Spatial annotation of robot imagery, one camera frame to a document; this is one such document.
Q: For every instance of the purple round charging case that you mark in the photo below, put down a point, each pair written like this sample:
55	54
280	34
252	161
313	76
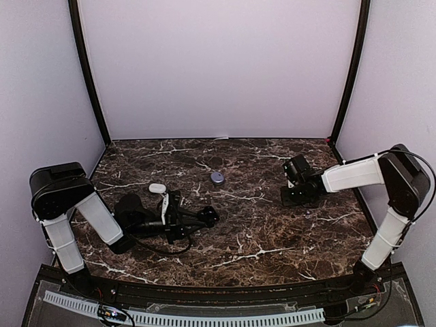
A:
217	178

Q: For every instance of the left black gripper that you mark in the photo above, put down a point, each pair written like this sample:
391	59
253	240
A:
175	223

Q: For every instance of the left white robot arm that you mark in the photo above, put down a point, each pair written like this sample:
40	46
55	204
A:
59	190

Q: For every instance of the white slotted cable duct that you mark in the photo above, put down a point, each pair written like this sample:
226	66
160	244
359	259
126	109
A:
112	316

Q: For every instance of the white earbud charging case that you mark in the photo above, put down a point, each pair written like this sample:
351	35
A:
157	188

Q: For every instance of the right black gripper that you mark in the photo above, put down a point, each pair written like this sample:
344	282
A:
287	201

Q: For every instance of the black frame post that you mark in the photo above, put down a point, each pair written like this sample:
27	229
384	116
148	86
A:
87	74
361	30

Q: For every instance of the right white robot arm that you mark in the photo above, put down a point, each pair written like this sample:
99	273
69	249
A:
405	180

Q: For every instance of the left black frame post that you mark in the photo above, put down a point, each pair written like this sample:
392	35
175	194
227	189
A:
87	74

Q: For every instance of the right black frame post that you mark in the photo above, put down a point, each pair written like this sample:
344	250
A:
361	30

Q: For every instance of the black earbud charging case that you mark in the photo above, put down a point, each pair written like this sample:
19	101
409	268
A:
209	216

